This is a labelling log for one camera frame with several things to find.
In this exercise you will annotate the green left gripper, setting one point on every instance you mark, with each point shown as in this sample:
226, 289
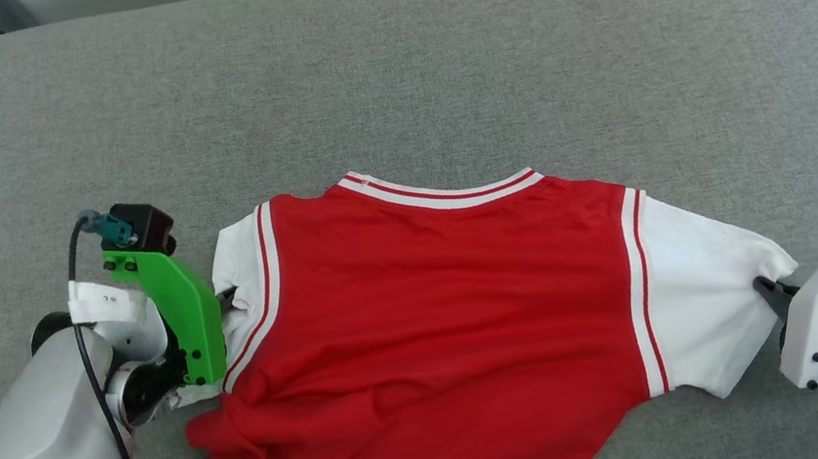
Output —
189, 316

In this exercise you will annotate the red and white jersey shirt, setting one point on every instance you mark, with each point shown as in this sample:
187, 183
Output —
430, 322

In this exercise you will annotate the grey fabric padded platform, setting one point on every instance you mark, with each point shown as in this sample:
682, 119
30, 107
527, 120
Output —
434, 66

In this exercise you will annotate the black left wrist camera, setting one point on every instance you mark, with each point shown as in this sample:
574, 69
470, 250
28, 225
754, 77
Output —
144, 223

